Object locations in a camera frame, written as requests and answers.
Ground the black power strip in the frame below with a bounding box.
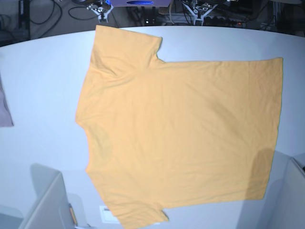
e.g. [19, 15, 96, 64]
[195, 16, 243, 27]

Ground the grey left partition panel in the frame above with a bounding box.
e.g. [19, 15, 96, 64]
[19, 164, 75, 229]

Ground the white table label plate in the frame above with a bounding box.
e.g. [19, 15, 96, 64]
[99, 205, 120, 224]

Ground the orange pencil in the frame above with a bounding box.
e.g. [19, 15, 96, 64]
[69, 207, 78, 226]

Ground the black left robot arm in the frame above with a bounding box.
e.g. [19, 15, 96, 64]
[181, 0, 218, 26]

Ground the grey right partition panel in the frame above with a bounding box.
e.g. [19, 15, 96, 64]
[236, 151, 305, 229]

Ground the pink grey cloth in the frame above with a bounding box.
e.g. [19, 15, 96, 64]
[0, 80, 14, 127]

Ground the blue purple device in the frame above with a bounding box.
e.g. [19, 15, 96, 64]
[106, 0, 171, 7]

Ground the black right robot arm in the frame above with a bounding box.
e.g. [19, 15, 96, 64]
[86, 1, 114, 23]

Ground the orange T-shirt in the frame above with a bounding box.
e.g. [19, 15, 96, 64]
[75, 26, 283, 229]

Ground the grey partition panel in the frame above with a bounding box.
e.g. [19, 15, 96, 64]
[19, 164, 75, 229]
[236, 151, 305, 229]

